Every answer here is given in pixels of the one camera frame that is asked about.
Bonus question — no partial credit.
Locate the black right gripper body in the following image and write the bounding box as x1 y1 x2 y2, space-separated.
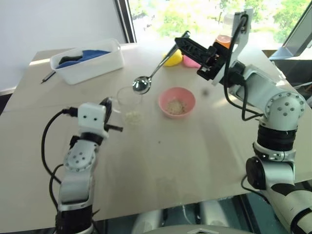
196 41 232 81

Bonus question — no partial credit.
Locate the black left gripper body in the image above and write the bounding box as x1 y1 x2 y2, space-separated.
99 97 114 129

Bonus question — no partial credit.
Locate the clear glass mug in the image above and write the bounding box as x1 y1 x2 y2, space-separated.
112 86 145 128

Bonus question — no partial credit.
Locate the metal spoon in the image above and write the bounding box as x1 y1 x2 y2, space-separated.
132 45 180 95

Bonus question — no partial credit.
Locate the oatmeal in glass mug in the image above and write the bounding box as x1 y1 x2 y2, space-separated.
124 110 143 126

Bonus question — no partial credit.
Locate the pink bowl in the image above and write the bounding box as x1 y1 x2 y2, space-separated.
157 87 197 119

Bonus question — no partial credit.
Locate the oatmeal in pink bowl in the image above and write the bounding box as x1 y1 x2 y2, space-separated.
166 99 188 115

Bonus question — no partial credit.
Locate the pink plastic toy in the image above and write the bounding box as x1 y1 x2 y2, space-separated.
182 55 202 69

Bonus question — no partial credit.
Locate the orange cup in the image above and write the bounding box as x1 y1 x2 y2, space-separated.
215 34 232 50

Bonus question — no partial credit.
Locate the yellow plastic toy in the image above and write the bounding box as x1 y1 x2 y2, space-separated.
162 49 183 67

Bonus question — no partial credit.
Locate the white plastic bin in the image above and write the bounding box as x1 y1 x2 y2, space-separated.
49 38 126 86

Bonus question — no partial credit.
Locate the blue cloth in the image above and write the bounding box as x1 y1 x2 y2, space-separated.
54 49 111 69

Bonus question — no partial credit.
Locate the black object in bin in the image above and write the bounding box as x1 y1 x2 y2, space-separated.
59 54 84 65

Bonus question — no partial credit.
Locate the dark pen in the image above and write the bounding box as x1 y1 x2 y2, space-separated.
40 70 57 85

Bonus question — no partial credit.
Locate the grey rounded robot leg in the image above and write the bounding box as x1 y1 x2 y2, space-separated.
201 199 235 230
131 209 169 234

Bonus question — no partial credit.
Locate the grey robot torso edge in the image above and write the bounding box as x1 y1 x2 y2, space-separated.
155 224 247 234

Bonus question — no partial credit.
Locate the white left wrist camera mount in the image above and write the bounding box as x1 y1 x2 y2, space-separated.
77 102 110 140

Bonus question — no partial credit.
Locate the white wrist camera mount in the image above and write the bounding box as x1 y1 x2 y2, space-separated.
77 102 110 140
211 8 254 86

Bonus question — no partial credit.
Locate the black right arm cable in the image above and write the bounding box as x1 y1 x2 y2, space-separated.
223 14 264 122

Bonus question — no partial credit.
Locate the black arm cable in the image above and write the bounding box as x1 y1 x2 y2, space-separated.
40 107 79 210
223 14 264 122

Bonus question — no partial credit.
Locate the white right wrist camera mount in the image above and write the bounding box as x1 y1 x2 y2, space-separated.
211 8 254 86

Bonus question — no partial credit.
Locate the black window frame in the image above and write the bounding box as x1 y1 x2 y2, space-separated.
116 0 137 44

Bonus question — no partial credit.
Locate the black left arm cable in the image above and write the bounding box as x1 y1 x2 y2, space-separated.
40 107 79 210

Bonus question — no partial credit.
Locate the black right shoulder cable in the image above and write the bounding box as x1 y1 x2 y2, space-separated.
240 174 272 204

